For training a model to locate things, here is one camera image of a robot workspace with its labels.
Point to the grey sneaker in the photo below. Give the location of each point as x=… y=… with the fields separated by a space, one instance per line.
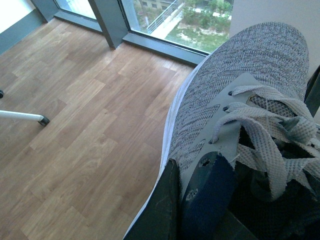
x=245 y=101

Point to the white chair leg with caster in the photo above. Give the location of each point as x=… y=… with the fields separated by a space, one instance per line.
x=41 y=119

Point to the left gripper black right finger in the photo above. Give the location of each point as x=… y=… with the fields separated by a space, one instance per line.
x=204 y=211

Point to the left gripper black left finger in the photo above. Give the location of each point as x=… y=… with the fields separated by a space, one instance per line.
x=159 y=219

